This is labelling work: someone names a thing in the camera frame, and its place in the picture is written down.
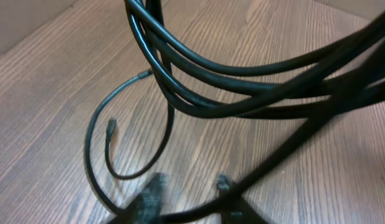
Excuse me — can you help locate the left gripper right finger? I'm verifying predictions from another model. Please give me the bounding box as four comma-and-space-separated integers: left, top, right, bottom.
216, 174, 270, 224

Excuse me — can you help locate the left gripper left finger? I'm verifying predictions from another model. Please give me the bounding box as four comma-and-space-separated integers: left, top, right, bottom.
108, 173, 167, 224

